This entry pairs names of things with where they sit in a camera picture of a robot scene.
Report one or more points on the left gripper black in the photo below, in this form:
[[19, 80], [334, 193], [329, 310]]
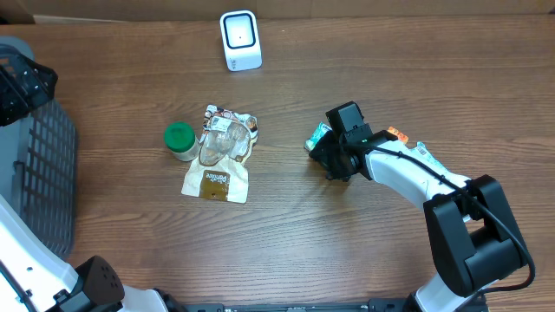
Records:
[[20, 100]]

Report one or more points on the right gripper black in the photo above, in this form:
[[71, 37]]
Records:
[[323, 155]]

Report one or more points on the small teal tissue pack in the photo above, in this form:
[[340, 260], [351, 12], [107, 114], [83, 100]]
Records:
[[318, 133]]

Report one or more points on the orange tissue pack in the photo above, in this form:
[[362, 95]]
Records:
[[400, 136]]

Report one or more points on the teal snack packet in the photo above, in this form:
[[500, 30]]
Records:
[[422, 150]]

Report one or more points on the beige dried mushroom bag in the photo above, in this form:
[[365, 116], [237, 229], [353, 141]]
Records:
[[219, 172]]

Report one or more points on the clear jar white contents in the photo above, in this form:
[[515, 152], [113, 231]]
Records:
[[189, 155]]

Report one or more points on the green bottle cap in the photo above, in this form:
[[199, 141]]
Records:
[[179, 137]]

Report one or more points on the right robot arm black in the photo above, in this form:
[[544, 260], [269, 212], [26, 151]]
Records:
[[476, 245]]

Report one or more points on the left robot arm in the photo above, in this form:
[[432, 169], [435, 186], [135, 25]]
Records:
[[33, 278]]

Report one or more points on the white barcode scanner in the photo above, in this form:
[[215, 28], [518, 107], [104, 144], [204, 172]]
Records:
[[239, 31]]

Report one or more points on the grey plastic shopping basket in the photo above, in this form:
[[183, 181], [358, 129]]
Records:
[[38, 169]]

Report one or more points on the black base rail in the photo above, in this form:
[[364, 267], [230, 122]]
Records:
[[295, 307]]

